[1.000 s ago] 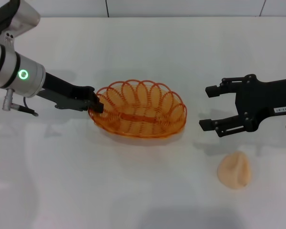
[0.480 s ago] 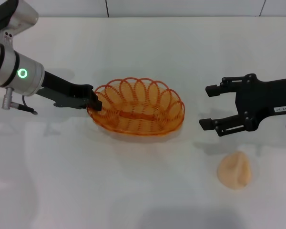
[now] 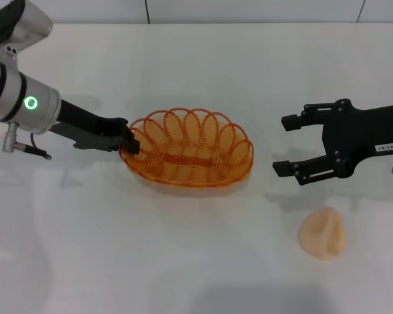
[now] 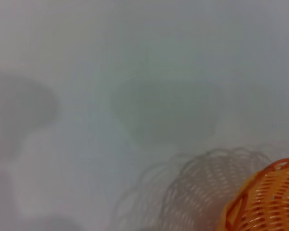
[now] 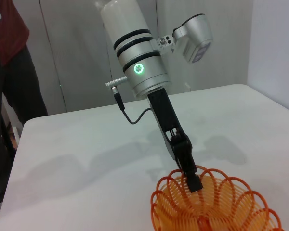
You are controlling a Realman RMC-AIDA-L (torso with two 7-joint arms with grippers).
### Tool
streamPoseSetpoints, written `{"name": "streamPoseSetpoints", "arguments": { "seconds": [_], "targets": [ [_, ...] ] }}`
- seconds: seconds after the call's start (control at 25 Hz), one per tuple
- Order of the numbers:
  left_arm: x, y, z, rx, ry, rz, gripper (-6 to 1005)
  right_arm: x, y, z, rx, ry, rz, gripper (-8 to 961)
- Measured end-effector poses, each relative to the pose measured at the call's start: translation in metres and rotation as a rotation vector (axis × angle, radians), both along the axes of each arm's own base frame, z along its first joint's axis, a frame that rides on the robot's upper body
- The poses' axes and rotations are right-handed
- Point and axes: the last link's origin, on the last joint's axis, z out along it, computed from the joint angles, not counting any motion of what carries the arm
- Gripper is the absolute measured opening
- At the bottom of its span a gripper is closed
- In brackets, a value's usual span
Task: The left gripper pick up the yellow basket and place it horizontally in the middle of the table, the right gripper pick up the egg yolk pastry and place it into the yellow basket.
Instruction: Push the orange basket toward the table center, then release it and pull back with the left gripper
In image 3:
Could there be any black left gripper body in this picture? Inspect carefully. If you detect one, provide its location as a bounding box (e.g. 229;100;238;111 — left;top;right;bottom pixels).
48;97;130;151

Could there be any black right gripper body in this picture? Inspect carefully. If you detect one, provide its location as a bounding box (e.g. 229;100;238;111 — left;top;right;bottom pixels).
320;97;393;179

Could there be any orange woven plastic basket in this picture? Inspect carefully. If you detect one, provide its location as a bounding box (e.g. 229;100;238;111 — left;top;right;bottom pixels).
119;107;255;190

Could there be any beige steamed bun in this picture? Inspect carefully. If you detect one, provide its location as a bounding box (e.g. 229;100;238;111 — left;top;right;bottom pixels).
297;207;347;261

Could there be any left gripper cable connector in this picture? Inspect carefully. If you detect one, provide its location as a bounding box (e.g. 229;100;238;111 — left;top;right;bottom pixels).
2;122;53;161

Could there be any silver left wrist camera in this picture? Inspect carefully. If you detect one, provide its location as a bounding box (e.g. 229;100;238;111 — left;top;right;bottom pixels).
0;0;54;55

